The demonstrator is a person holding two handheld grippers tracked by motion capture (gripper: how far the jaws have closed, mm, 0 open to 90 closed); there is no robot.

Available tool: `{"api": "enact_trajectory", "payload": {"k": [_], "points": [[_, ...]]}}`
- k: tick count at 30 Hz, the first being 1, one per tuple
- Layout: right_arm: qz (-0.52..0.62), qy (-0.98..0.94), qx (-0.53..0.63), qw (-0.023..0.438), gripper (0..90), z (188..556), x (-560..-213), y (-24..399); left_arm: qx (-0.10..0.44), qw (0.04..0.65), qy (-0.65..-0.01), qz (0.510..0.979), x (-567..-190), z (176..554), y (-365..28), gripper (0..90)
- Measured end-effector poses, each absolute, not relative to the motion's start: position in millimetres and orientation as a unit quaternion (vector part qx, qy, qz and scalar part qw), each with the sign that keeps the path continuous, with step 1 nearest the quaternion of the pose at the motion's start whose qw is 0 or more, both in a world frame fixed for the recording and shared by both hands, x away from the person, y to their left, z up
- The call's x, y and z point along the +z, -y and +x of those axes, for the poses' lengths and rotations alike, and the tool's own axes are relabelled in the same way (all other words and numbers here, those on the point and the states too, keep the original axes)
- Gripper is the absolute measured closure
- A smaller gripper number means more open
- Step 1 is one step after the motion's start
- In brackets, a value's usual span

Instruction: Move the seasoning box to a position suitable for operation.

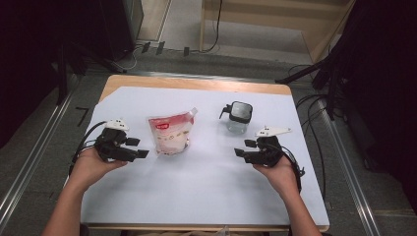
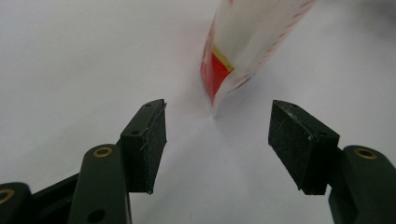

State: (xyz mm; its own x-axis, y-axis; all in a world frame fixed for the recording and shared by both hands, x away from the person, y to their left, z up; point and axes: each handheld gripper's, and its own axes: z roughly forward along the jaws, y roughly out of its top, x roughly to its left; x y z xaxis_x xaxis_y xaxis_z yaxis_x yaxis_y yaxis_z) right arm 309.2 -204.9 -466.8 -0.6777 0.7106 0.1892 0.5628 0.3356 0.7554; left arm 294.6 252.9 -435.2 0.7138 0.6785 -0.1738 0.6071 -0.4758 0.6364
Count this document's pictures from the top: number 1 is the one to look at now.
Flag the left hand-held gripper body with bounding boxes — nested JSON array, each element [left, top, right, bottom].
[[94, 118, 141, 163]]

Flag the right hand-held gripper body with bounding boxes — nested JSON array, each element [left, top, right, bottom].
[[244, 126, 293, 168]]

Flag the glass jar with black lid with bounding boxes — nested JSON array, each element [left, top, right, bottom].
[[218, 100, 254, 135]]

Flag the red and white refill pouch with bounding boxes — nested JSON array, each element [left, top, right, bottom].
[[147, 107, 199, 156]]

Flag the person's right hand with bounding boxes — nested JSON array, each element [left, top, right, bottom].
[[252, 155, 301, 198]]

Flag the person's left hand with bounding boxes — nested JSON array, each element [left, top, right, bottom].
[[70, 147, 129, 193]]

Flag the white paper sheet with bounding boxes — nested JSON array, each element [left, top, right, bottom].
[[80, 86, 329, 227]]

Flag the wooden table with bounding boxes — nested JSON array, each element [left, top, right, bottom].
[[80, 74, 330, 233]]

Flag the black stand with angled legs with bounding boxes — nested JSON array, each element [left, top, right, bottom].
[[55, 40, 128, 106], [274, 48, 349, 121]]

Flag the black cabinet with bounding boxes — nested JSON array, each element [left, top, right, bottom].
[[97, 0, 145, 62]]

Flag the dark curtain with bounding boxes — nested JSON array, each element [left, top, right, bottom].
[[0, 0, 103, 149], [340, 0, 417, 214]]

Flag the left hand-held gripper cable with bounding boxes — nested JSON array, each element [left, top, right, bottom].
[[68, 121, 108, 175]]

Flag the hand-held gripper cable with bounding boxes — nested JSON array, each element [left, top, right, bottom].
[[68, 121, 108, 175], [278, 144, 307, 193]]

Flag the right hand-held gripper cable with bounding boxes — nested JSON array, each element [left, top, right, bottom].
[[278, 144, 307, 193]]

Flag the black floor cables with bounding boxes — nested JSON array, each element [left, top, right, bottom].
[[288, 63, 332, 202]]

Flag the white floor cable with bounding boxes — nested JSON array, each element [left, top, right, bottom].
[[120, 45, 146, 72]]

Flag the metal floor rail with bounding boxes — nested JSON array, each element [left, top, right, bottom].
[[319, 97, 382, 236], [0, 75, 82, 227]]

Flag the black hanging cable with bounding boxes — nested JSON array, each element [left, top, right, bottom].
[[199, 0, 224, 54]]

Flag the light wooden frame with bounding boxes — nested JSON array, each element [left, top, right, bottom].
[[199, 0, 357, 64]]

